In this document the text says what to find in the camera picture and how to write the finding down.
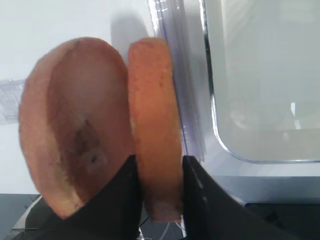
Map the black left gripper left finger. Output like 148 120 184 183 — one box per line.
31 154 144 240

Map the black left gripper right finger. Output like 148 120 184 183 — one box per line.
182 155 297 240

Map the round toasted bread slice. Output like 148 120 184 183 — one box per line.
128 37 183 222

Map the front bread slice in rack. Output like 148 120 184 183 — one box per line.
19 37 134 219

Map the white rectangular tray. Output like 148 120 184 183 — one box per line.
204 0 320 163

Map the right clear acrylic rack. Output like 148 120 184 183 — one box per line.
147 0 213 162

